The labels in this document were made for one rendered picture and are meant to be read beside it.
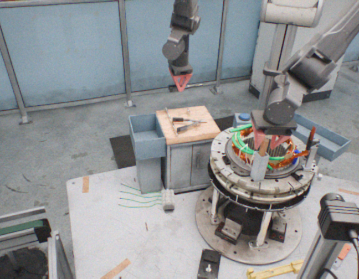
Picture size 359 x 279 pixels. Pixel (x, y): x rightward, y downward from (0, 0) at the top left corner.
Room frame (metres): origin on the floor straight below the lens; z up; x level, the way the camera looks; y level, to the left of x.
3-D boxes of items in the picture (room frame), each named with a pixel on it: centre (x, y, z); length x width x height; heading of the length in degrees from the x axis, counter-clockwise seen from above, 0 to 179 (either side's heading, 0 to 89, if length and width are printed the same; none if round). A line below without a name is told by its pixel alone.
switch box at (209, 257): (0.57, -0.11, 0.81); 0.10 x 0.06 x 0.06; 168
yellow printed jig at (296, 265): (0.57, -0.34, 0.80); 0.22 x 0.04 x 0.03; 104
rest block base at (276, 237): (0.71, -0.35, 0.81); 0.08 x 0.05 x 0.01; 159
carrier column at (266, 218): (0.66, -0.28, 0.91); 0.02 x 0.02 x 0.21
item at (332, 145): (0.97, -0.48, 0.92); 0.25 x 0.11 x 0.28; 40
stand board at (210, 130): (1.00, -0.03, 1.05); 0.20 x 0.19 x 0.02; 106
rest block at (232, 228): (0.69, -0.19, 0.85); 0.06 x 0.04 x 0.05; 57
